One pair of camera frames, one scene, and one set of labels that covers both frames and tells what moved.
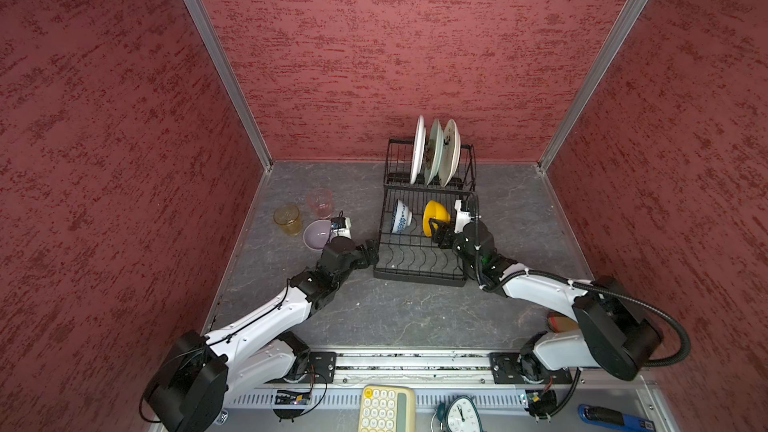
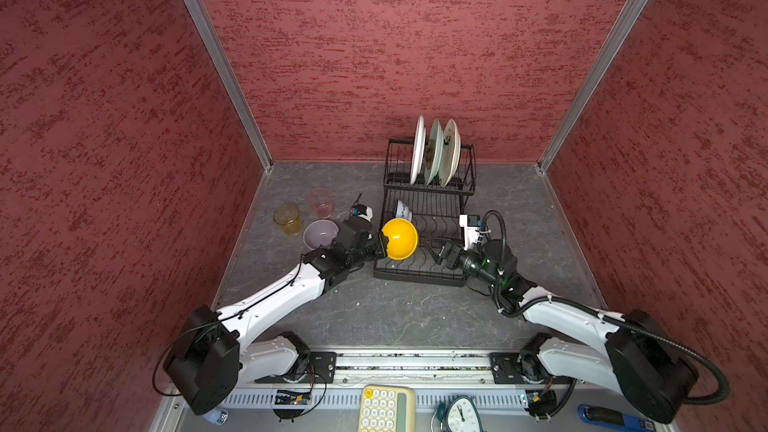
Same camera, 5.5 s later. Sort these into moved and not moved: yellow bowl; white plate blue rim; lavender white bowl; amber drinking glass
Moved: yellow bowl
Not moved: lavender white bowl; amber drinking glass; white plate blue rim
